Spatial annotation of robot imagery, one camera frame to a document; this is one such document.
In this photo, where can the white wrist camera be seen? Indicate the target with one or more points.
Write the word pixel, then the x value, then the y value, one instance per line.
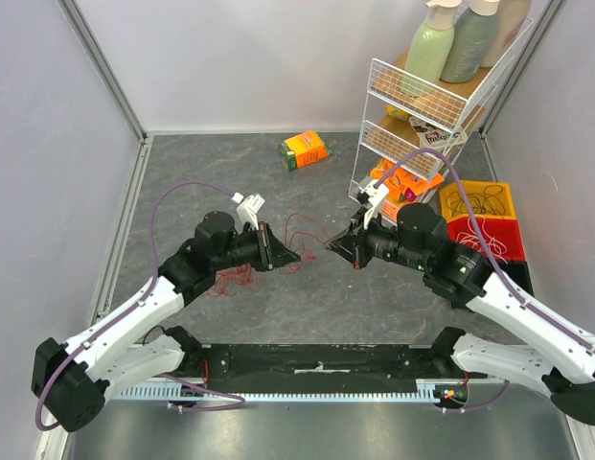
pixel 371 195
pixel 248 208

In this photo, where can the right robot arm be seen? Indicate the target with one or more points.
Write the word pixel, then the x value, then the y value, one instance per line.
pixel 558 358

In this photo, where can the light green pump bottle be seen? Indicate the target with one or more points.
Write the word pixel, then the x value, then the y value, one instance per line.
pixel 429 48

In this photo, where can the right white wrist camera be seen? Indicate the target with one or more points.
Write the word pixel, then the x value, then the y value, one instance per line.
pixel 371 195

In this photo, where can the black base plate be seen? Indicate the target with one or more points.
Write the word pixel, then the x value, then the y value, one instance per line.
pixel 223 361

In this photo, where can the yellow snack packet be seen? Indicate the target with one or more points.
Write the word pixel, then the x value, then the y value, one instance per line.
pixel 396 113

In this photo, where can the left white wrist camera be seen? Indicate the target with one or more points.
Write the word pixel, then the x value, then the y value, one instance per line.
pixel 248 208

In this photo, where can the orange snack box front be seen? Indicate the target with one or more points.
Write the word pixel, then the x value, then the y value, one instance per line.
pixel 395 184

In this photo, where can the slotted cable duct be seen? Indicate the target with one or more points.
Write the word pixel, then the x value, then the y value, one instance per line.
pixel 165 390

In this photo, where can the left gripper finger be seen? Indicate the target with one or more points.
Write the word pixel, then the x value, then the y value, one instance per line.
pixel 275 247
pixel 284 258

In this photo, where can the red storage bin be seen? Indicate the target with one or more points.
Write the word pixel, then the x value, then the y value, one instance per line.
pixel 502 236

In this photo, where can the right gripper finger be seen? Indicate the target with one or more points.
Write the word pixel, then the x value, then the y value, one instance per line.
pixel 347 253
pixel 345 239

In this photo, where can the yellow storage bin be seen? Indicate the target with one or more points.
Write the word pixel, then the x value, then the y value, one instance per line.
pixel 486 198

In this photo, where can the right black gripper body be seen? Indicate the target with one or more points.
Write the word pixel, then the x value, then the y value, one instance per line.
pixel 358 245

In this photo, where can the orange purple snack box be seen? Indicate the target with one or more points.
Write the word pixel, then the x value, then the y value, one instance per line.
pixel 416 186

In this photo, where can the grey green pump bottle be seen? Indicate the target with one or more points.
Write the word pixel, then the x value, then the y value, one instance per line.
pixel 474 31

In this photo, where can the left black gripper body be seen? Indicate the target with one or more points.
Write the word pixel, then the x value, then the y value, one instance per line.
pixel 247 249

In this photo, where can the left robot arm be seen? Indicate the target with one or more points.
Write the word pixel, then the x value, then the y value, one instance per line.
pixel 74 379

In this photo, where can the black storage bin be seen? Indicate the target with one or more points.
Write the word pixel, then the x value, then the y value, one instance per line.
pixel 518 272

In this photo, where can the beige pink bottle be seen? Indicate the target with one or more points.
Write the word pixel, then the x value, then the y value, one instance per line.
pixel 511 15

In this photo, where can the white snack pouch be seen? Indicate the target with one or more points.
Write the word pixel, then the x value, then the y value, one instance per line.
pixel 433 137

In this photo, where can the white wire shelf rack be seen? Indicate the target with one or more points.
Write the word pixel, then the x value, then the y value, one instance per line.
pixel 454 110

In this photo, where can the orange green snack box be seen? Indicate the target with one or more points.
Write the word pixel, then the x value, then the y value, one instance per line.
pixel 303 149

